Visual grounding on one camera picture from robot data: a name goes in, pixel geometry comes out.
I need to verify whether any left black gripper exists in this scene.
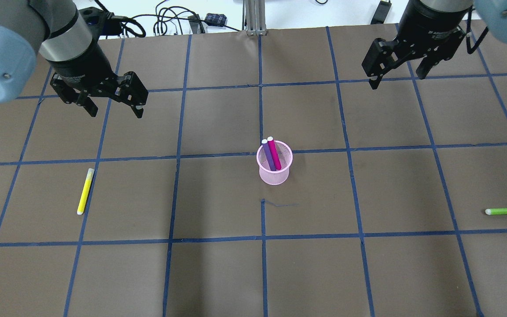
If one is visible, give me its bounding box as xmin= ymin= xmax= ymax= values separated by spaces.
xmin=50 ymin=42 xmax=149 ymax=119

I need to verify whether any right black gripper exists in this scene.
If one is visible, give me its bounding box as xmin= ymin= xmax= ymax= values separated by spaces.
xmin=361 ymin=0 xmax=467 ymax=90

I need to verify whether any purple marker pen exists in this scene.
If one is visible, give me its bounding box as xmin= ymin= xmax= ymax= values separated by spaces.
xmin=261 ymin=139 xmax=276 ymax=171

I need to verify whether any pink marker pen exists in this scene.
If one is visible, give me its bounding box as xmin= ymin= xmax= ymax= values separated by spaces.
xmin=266 ymin=136 xmax=282 ymax=171

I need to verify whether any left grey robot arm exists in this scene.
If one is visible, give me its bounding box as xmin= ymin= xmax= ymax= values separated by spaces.
xmin=0 ymin=0 xmax=149 ymax=118

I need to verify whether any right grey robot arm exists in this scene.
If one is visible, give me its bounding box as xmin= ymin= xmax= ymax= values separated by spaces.
xmin=362 ymin=0 xmax=507 ymax=89

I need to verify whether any pink mesh cup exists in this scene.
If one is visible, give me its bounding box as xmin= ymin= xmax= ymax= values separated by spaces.
xmin=256 ymin=136 xmax=293 ymax=185

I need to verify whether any yellow marker pen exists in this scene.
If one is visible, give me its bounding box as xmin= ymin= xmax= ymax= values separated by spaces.
xmin=76 ymin=168 xmax=95 ymax=215

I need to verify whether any black power adapter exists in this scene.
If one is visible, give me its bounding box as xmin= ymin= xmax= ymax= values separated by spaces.
xmin=204 ymin=13 xmax=228 ymax=27

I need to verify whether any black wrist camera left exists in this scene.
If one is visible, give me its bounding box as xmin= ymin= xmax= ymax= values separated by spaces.
xmin=78 ymin=7 xmax=146 ymax=38

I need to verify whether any black cable bundle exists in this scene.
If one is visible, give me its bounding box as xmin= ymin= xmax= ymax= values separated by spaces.
xmin=121 ymin=0 xmax=241 ymax=38

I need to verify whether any aluminium frame post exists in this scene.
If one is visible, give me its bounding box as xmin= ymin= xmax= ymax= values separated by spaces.
xmin=242 ymin=0 xmax=267 ymax=36

